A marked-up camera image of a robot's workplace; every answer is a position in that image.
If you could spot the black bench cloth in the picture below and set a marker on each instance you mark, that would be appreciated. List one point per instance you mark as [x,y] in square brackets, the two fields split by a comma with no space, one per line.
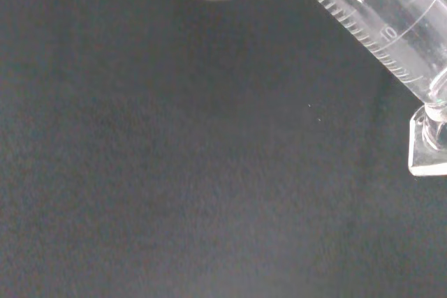
[174,155]

